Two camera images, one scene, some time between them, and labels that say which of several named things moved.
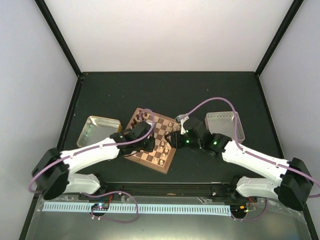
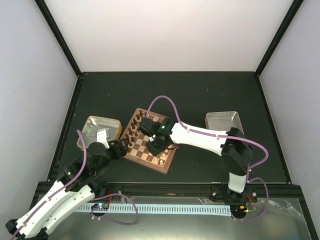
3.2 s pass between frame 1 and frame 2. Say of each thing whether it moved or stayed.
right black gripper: moved
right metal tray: stayed
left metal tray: stayed
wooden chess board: stayed
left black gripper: moved
